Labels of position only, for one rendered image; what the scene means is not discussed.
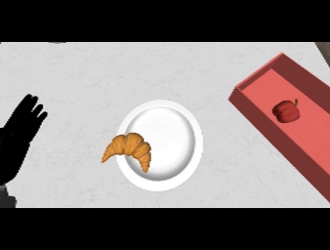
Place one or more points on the white oval plate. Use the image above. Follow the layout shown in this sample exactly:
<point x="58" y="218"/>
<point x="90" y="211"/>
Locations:
<point x="170" y="143"/>

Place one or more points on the red cardboard box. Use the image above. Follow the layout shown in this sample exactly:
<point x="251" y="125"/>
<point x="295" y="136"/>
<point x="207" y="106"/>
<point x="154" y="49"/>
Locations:
<point x="307" y="130"/>

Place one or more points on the red bell pepper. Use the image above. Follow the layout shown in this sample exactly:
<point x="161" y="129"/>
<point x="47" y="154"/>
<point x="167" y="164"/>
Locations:
<point x="286" y="111"/>

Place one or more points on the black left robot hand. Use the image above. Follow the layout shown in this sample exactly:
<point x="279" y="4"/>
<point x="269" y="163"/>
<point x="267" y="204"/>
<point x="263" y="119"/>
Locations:
<point x="9" y="146"/>

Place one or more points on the golden brown croissant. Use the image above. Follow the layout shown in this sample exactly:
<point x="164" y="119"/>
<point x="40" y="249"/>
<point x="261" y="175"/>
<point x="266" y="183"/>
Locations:
<point x="131" y="148"/>

